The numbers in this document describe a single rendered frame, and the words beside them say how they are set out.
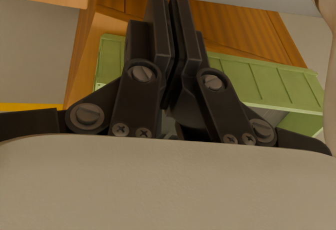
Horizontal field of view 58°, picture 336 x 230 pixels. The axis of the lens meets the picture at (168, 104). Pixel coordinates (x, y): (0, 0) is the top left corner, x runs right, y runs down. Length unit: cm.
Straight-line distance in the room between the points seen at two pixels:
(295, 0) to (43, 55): 155
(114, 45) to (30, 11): 107
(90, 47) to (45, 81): 131
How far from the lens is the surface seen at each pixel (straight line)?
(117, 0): 80
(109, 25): 75
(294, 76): 91
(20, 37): 188
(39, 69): 202
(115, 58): 70
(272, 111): 99
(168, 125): 85
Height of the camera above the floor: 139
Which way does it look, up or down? 39 degrees down
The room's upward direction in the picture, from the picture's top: 174 degrees clockwise
